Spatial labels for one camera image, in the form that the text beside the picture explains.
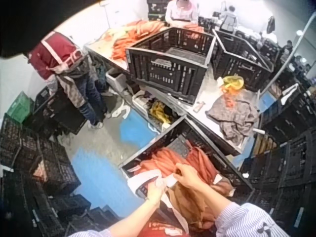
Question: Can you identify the person's left hand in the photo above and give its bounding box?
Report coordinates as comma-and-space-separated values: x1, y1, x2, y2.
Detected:
146, 181, 166, 208

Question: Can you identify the person's right hand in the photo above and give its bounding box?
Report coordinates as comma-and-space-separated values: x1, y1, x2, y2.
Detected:
174, 163, 206, 193

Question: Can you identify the black crate holding carrots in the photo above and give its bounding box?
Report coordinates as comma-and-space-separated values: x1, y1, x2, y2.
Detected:
120, 115, 255, 199

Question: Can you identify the yellow crumpled bag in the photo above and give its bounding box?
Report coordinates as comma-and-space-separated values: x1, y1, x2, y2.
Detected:
149, 100, 173, 125

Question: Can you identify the grey patterned cloth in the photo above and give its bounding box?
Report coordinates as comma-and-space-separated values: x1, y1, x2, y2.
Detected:
205, 89, 260, 147

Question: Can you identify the yellow plastic bag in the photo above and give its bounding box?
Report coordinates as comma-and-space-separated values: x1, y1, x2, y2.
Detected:
217, 75, 245, 95

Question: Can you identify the empty black plastic crate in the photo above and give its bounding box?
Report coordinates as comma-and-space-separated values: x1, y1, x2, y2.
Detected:
125, 27, 217, 105

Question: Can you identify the white plastic box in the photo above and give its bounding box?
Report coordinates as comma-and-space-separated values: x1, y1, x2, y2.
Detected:
105, 71, 129, 92

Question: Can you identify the black crate on floor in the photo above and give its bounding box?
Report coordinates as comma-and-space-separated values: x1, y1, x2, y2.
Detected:
24, 93, 87, 136

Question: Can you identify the black plastic crate, slanted rim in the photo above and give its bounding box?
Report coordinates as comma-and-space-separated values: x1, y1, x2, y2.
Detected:
211, 29, 275, 86

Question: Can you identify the stack of black crates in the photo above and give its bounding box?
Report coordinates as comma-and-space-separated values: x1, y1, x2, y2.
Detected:
0, 113, 119, 237

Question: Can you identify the heap of carrots on table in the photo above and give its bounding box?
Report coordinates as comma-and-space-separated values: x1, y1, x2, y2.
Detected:
103, 19, 171, 61

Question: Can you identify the white pipe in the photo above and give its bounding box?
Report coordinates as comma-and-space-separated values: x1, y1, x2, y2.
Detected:
264, 30, 305, 92

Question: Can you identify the green plastic crate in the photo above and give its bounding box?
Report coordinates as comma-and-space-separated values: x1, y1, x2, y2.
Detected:
4, 90, 36, 119

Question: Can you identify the tall stack of dark crates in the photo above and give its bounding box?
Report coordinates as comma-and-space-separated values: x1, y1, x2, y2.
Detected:
146, 0, 169, 22

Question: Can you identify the wall of stacked black crates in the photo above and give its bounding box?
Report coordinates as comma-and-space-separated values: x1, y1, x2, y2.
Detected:
240, 83, 316, 237

